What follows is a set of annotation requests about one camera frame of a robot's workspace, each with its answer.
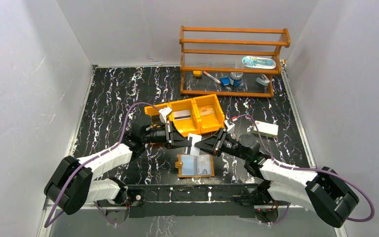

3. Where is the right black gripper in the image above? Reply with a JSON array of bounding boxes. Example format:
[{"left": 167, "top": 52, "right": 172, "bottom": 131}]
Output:
[{"left": 195, "top": 127, "right": 249, "bottom": 161}]

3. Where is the white magnetic stripe card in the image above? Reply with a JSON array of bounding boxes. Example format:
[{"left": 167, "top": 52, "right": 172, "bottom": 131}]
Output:
[{"left": 186, "top": 133, "right": 202, "bottom": 157}]

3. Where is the orange leather card holder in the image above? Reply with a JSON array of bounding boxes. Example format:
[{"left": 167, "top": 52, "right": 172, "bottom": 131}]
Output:
[{"left": 175, "top": 154, "right": 215, "bottom": 178}]

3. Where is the orange three-compartment plastic bin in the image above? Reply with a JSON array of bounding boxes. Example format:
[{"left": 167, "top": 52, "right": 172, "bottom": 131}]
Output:
[{"left": 156, "top": 94, "right": 225, "bottom": 138}]

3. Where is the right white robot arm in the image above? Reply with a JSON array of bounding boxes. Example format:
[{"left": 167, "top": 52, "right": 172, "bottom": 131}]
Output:
[{"left": 195, "top": 128, "right": 359, "bottom": 228}]

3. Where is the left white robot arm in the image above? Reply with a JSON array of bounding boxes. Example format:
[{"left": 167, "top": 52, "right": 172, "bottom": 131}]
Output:
[{"left": 44, "top": 107, "right": 191, "bottom": 215}]

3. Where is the grey card in bin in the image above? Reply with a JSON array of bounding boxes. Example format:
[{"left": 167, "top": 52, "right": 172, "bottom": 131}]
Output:
[{"left": 173, "top": 110, "right": 191, "bottom": 120}]

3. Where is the brown card in bin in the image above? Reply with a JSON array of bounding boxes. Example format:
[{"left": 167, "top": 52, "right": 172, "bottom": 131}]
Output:
[{"left": 199, "top": 107, "right": 215, "bottom": 116}]

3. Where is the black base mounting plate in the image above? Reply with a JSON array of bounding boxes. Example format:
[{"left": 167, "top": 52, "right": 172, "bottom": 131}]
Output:
[{"left": 96, "top": 184, "right": 290, "bottom": 219}]

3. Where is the white rectangular box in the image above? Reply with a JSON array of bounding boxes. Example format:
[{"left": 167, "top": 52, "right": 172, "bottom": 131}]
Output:
[{"left": 252, "top": 120, "right": 278, "bottom": 138}]

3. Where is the red white marker pen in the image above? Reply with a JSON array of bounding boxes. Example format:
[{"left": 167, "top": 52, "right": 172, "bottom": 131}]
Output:
[{"left": 203, "top": 71, "right": 221, "bottom": 84}]

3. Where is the small blue block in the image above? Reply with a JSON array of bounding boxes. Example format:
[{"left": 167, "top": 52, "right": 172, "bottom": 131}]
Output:
[{"left": 220, "top": 77, "right": 230, "bottom": 86}]

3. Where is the small yellow block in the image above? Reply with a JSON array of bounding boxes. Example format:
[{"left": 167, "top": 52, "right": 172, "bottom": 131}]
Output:
[{"left": 192, "top": 71, "right": 203, "bottom": 78}]

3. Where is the orange wooden shelf rack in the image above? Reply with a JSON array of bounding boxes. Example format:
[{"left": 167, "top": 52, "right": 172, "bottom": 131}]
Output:
[{"left": 179, "top": 26, "right": 291, "bottom": 98}]

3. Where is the grey white stapler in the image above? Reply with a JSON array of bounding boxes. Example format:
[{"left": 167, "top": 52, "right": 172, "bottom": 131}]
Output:
[{"left": 256, "top": 75, "right": 270, "bottom": 86}]

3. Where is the blister pack on shelf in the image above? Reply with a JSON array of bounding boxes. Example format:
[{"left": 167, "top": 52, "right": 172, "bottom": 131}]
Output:
[{"left": 241, "top": 56, "right": 276, "bottom": 70}]

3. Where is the aluminium frame rail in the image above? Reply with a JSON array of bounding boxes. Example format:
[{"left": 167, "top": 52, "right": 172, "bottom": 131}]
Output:
[{"left": 37, "top": 185, "right": 349, "bottom": 237}]

